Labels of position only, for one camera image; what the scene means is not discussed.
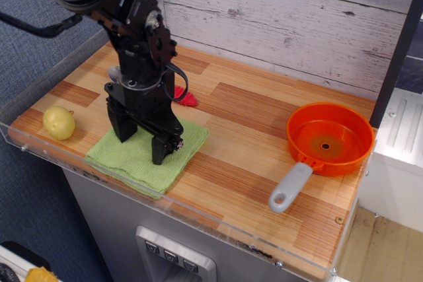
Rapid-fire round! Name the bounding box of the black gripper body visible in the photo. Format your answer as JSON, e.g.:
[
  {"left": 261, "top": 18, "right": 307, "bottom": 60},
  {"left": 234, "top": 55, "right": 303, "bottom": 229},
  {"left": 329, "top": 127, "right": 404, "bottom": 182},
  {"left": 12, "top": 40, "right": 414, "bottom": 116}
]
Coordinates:
[{"left": 104, "top": 79, "right": 184, "bottom": 138}]

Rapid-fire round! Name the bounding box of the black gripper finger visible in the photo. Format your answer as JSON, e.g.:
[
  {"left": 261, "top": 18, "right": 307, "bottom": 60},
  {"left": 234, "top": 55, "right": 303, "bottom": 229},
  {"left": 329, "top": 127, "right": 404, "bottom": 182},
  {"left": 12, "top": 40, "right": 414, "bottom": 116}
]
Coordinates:
[
  {"left": 106, "top": 96, "right": 137, "bottom": 143},
  {"left": 151, "top": 135, "right": 184, "bottom": 165}
]

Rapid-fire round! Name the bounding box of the green cloth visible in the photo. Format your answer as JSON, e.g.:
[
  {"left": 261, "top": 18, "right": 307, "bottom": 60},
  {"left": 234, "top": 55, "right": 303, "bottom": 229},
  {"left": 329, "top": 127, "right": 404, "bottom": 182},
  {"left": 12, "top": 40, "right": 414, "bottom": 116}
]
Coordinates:
[{"left": 85, "top": 119, "right": 209, "bottom": 199}]

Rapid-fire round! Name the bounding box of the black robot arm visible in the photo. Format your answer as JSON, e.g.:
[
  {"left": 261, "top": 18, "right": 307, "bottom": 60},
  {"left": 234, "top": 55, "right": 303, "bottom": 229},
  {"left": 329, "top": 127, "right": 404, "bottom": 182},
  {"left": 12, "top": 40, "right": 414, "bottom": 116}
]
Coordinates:
[{"left": 54, "top": 0, "right": 184, "bottom": 164}]

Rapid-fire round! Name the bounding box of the clear acrylic table guard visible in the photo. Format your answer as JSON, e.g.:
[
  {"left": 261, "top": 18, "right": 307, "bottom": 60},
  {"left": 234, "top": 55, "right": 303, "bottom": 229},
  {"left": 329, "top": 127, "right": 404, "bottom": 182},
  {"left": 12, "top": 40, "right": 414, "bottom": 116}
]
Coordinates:
[{"left": 8, "top": 44, "right": 375, "bottom": 281}]

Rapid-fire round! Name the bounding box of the yellow toy potato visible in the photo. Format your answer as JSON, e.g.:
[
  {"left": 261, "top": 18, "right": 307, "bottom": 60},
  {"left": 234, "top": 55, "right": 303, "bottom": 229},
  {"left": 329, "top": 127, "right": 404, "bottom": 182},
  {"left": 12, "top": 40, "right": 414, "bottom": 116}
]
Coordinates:
[{"left": 42, "top": 106, "right": 75, "bottom": 141}]

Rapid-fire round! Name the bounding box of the grey toy fridge cabinet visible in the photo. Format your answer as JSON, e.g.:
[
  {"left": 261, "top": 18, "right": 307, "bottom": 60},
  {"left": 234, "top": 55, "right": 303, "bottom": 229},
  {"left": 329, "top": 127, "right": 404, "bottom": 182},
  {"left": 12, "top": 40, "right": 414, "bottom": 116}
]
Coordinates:
[{"left": 64, "top": 170, "right": 302, "bottom": 281}]

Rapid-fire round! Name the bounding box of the silver dispenser button panel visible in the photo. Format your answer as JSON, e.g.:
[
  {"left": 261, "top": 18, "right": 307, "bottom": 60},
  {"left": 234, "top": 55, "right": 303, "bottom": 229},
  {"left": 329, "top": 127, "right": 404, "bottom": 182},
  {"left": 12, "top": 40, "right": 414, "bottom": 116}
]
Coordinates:
[{"left": 135, "top": 226, "right": 217, "bottom": 281}]

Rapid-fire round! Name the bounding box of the yellow object bottom corner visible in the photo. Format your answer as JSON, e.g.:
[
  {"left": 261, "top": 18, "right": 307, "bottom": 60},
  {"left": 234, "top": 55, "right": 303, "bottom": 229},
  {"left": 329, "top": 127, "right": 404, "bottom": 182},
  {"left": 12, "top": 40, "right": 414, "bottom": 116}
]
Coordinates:
[{"left": 24, "top": 267, "right": 59, "bottom": 282}]

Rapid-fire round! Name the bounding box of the white toy sink unit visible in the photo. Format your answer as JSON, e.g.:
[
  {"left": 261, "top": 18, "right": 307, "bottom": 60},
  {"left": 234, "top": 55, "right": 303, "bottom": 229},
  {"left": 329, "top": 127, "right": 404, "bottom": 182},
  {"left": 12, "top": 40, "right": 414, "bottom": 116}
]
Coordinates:
[{"left": 358, "top": 88, "right": 422, "bottom": 232}]

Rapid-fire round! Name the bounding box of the red handled metal spoon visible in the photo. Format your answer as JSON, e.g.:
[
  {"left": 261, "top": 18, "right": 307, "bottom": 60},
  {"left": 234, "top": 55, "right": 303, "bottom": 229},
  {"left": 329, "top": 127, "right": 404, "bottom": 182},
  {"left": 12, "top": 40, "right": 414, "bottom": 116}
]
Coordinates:
[{"left": 108, "top": 65, "right": 198, "bottom": 106}]

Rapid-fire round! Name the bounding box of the orange pot grey handle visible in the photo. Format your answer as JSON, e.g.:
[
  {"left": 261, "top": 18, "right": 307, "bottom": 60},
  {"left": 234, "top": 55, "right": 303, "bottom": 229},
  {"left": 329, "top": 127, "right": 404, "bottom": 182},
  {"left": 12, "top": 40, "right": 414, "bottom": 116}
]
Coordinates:
[{"left": 268, "top": 102, "right": 375, "bottom": 213}]

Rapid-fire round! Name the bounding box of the dark right frame post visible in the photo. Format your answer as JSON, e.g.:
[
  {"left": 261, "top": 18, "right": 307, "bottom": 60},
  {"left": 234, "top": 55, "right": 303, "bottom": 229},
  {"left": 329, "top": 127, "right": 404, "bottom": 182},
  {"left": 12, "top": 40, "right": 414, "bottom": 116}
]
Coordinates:
[{"left": 369, "top": 0, "right": 422, "bottom": 129}]

